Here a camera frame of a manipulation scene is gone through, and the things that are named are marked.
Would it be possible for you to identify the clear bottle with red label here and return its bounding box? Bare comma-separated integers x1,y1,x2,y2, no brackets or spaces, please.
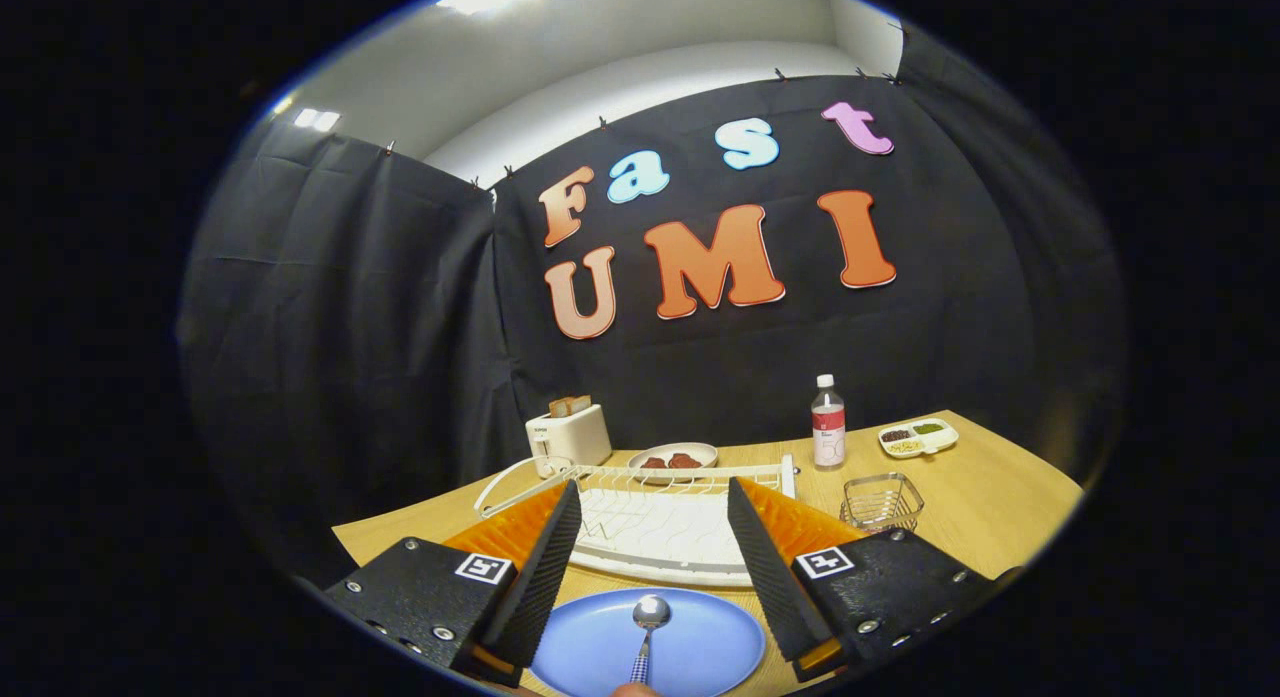
811,374,847,471

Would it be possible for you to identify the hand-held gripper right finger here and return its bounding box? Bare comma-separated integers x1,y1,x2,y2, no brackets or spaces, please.
727,477,1021,683

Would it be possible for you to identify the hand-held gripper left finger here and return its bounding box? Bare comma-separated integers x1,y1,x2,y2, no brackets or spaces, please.
325,479,583,688

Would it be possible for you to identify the white toaster cable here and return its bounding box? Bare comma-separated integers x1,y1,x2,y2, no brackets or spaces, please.
474,457,546,518

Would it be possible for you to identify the metal wire basket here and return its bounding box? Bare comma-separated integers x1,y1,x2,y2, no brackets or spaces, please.
841,473,925,534

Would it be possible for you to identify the white plate with meat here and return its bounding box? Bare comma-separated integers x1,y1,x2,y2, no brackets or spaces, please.
628,442,719,478

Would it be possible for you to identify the blue plate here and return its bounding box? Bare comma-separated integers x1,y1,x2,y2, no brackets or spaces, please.
530,588,767,697

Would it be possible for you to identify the white wire dish rack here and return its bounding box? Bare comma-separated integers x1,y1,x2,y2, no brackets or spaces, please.
497,454,798,588

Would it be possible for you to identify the white divided tray with beans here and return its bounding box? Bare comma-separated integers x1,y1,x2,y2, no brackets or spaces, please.
878,418,959,460

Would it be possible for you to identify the black backdrop cloth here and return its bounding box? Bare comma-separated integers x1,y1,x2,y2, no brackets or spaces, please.
178,22,1129,588

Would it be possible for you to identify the white toaster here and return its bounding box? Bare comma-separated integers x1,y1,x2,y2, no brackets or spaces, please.
526,404,613,478

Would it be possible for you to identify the metal spoon with checkered handle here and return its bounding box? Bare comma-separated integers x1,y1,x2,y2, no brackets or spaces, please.
610,595,673,697

